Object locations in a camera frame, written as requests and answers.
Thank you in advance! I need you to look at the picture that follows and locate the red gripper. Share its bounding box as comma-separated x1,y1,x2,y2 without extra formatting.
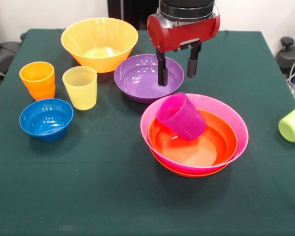
147,6,221,87

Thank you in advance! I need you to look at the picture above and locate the purple plastic bowl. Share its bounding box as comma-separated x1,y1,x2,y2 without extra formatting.
114,54,185,104

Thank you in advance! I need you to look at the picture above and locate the purple plastic cup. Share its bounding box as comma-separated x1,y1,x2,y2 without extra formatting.
156,92,207,142

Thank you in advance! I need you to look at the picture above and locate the large orange plastic bowl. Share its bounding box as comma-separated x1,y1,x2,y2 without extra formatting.
60,17,139,74

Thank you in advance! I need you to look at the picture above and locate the large pink plastic bowl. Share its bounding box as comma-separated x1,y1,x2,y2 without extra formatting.
140,93,250,176

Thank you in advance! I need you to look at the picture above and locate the red plastic bowl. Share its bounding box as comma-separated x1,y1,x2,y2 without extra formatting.
150,148,230,178
147,108,238,167

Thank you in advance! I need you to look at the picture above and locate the yellow plastic cup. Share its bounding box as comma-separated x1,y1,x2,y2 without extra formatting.
62,65,98,111

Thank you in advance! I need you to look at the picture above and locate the lime green plastic cup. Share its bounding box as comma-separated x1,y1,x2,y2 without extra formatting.
278,103,295,144

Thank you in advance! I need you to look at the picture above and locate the orange plastic cup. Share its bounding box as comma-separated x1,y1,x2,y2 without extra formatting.
19,61,56,92
27,83,56,102

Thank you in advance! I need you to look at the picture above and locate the small blue plastic bowl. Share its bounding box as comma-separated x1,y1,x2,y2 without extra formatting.
19,98,74,142

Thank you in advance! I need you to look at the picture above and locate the dark green table cloth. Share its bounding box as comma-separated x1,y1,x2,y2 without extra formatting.
0,29,295,236

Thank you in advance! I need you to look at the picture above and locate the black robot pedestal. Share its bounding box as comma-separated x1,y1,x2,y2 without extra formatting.
107,0,160,31

